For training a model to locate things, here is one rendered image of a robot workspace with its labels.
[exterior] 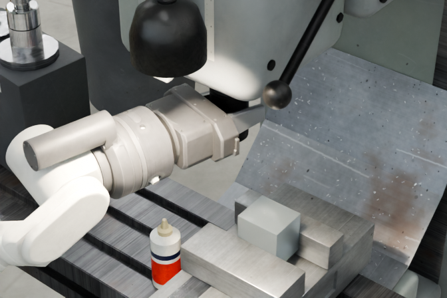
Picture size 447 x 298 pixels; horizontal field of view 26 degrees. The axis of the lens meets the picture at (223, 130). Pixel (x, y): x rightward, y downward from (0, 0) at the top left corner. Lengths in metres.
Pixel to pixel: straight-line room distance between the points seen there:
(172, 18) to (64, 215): 0.26
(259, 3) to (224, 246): 0.37
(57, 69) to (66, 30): 2.48
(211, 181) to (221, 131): 1.96
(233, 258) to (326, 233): 0.13
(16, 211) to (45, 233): 0.45
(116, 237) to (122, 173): 0.36
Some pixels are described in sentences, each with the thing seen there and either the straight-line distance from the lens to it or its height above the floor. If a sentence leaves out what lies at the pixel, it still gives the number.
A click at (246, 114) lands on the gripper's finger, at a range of 1.13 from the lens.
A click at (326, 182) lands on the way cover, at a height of 0.95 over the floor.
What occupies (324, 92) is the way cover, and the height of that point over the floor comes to 1.06.
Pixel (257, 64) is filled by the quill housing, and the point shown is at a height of 1.37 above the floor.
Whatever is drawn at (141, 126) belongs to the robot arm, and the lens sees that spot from 1.07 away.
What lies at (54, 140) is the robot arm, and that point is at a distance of 1.01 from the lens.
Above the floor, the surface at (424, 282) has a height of 0.76.
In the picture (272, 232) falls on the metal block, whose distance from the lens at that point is 1.18.
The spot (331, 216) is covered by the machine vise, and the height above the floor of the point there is 1.03.
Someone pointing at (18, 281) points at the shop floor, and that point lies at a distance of 2.76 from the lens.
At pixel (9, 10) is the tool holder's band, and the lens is 1.41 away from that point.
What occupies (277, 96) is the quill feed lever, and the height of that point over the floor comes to 1.35.
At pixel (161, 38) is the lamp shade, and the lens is 0.86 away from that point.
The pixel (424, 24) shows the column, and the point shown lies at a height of 1.21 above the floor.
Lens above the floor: 1.88
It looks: 35 degrees down
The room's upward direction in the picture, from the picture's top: straight up
